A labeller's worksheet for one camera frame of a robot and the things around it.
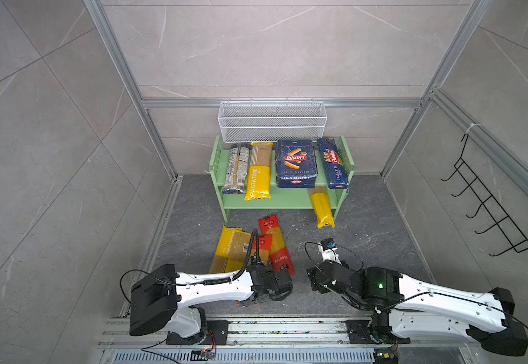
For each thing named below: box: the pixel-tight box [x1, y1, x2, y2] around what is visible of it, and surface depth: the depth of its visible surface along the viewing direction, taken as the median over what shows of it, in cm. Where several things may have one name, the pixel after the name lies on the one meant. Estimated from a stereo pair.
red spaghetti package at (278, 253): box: [257, 213, 296, 276], surface depth 92 cm
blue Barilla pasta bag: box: [276, 139, 318, 189], surface depth 81 cm
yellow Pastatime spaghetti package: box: [244, 141, 274, 201], surface depth 83 cm
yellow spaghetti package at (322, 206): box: [309, 185, 336, 230], surface depth 89 cm
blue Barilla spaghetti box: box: [317, 138, 349, 189], surface depth 83 cm
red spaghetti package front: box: [251, 233, 273, 267], surface depth 92 cm
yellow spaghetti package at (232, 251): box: [209, 225, 252, 274], surface depth 94 cm
